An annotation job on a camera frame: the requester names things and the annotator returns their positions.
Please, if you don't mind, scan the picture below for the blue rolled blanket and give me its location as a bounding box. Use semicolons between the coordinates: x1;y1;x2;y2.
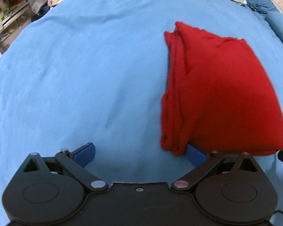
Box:
265;11;283;43

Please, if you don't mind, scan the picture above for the blue bed sheet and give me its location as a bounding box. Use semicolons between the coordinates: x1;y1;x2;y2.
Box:
0;0;283;225

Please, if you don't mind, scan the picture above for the red cloth garment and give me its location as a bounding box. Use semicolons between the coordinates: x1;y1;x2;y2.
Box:
160;21;283;156

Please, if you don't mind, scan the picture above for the white storage shelf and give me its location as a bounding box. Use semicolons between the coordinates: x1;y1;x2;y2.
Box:
0;0;32;53

